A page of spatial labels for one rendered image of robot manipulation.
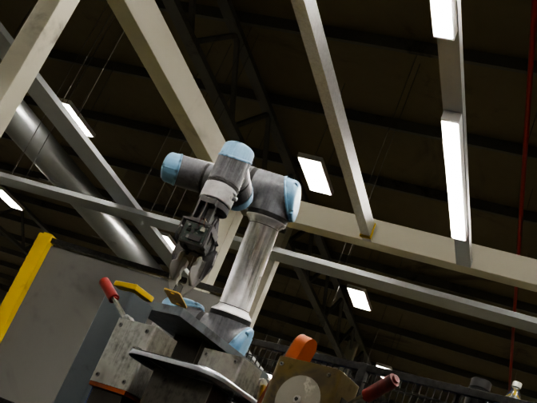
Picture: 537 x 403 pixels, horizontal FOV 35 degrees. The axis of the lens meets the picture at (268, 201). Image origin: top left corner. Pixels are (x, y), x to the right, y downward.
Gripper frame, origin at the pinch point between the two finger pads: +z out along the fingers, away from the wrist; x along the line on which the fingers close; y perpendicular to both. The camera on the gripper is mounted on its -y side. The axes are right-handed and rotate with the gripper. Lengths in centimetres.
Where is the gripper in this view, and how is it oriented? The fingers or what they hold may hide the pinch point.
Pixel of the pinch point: (178, 290)
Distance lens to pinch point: 184.0
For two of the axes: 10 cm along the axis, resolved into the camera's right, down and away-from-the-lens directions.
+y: -1.2, -4.4, -8.9
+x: 9.2, 2.8, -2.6
